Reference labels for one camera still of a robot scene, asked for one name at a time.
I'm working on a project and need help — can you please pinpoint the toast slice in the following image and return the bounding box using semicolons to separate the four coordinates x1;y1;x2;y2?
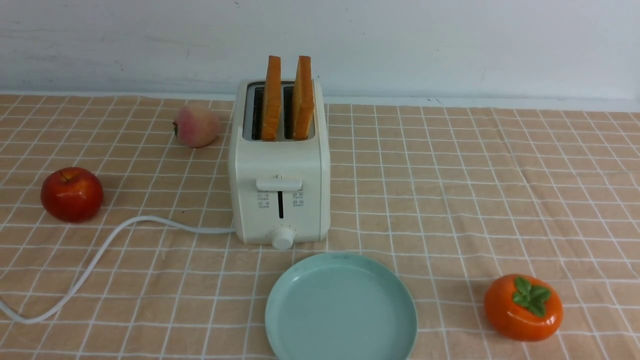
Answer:
261;55;282;141
291;55;315;141

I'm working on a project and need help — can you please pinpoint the white two-slot toaster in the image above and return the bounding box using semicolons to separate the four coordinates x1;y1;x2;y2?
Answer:
227;79;330;249

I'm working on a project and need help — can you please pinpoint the light teal plate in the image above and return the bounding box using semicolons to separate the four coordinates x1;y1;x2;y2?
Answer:
264;252;418;360

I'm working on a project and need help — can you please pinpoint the orange checkered tablecloth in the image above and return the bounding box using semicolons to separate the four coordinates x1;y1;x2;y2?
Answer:
0;95;640;360

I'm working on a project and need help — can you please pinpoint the pink peach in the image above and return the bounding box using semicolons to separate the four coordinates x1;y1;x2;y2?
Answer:
173;104;222;148

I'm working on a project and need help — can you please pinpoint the orange persimmon with green leaf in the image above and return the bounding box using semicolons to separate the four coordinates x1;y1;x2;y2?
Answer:
484;274;564;342

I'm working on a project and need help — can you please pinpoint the red apple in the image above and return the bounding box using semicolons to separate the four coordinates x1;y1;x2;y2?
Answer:
39;167;105;224

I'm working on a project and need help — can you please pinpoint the white power cable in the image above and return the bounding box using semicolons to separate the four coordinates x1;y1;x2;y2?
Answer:
0;215;236;324

